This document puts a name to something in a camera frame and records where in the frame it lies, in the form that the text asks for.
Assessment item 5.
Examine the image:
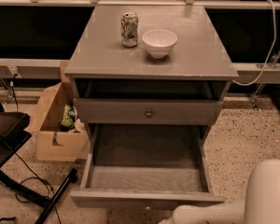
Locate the grey wooden drawer cabinet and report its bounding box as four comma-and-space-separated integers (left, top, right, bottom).
64, 5, 239, 175

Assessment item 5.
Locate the green soda can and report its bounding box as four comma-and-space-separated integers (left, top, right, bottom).
121, 12, 138, 48

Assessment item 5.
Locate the green snack bag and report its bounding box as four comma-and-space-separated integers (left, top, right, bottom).
61, 105, 77, 131

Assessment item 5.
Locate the cardboard box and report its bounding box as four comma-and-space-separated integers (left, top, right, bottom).
26, 61, 89, 161

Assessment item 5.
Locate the white ceramic bowl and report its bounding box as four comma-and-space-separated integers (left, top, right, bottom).
142, 29, 177, 58

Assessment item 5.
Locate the black floor cable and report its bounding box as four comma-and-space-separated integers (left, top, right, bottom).
0, 152, 63, 224

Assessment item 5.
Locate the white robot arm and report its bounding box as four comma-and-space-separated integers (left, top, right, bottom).
158, 159, 280, 224

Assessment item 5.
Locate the grey drawer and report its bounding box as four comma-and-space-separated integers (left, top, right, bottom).
74, 98, 223, 125
71, 124, 224, 209

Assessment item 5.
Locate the black office chair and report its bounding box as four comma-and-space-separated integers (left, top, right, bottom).
0, 103, 77, 224

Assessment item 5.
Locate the metal window railing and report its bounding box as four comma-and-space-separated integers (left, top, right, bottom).
0, 0, 280, 85

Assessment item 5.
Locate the grey top drawer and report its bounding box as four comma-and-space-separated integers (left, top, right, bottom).
74, 98, 223, 125

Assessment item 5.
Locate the white cable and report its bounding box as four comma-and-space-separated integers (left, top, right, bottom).
231, 0, 278, 87

